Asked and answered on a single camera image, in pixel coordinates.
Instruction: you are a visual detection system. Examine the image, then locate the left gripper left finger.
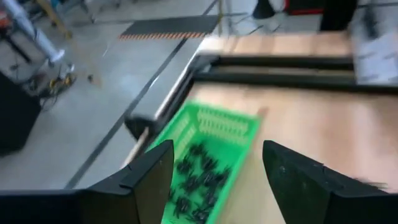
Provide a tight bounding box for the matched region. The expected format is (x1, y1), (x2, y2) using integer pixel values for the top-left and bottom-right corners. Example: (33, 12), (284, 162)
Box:
(88, 139), (175, 224)

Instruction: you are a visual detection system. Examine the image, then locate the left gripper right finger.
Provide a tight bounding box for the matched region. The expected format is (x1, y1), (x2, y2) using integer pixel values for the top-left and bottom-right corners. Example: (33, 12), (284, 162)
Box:
(262, 139), (386, 224)

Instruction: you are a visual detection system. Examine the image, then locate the black table clamp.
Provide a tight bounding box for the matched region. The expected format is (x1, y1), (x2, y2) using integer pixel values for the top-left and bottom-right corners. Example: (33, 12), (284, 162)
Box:
(123, 114), (160, 141)

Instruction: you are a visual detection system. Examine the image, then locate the green plastic basket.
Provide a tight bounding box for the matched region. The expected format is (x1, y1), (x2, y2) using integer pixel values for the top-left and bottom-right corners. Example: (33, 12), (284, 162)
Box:
(145, 99), (262, 224)

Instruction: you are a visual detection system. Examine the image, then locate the black floor cabinet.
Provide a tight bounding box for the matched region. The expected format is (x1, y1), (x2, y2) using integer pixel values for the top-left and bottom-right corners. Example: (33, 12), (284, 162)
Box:
(0, 73), (43, 156)

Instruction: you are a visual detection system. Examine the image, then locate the black mat with orange stripes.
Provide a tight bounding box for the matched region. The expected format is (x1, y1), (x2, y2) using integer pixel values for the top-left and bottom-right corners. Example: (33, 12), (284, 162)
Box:
(118, 14), (221, 40)

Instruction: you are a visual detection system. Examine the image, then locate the yellow cable bundle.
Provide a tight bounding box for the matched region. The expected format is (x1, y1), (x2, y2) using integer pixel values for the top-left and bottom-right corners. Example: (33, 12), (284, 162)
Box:
(48, 73), (77, 91)

